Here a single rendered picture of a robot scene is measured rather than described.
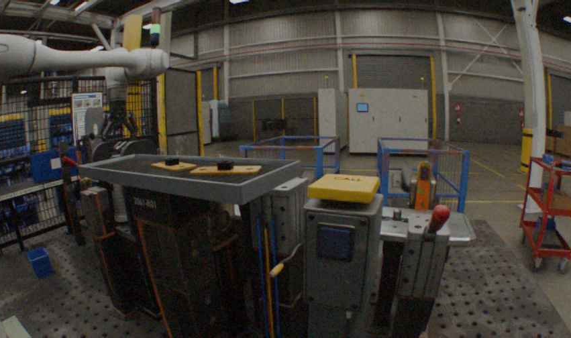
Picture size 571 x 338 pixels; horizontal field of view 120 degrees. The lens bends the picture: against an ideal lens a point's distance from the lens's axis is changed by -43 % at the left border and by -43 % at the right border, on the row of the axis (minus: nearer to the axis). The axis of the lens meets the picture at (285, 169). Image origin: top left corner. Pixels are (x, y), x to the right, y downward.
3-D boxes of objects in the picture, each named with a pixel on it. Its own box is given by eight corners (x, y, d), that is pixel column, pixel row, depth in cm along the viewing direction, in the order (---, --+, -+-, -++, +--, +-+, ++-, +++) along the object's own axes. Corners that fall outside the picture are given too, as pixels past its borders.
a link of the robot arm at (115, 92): (131, 84, 96) (131, 98, 97) (121, 88, 100) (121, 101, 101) (113, 84, 88) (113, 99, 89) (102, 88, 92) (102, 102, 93)
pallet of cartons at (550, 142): (562, 154, 792) (563, 138, 778) (553, 153, 811) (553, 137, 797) (549, 151, 907) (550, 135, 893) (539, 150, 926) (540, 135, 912)
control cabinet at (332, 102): (333, 146, 1080) (331, 82, 1034) (347, 146, 1061) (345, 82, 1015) (318, 155, 860) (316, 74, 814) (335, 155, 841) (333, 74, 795)
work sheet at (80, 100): (105, 142, 140) (102, 90, 135) (73, 148, 121) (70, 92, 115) (104, 142, 141) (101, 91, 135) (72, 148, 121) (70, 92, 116)
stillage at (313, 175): (282, 203, 399) (280, 135, 381) (339, 206, 373) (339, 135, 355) (245, 237, 287) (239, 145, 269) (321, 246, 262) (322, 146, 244)
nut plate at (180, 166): (198, 167, 38) (197, 158, 37) (174, 172, 35) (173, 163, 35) (170, 162, 43) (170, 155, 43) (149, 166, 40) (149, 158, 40)
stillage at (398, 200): (374, 209, 355) (377, 136, 337) (432, 210, 332) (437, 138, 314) (376, 251, 242) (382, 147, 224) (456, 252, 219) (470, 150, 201)
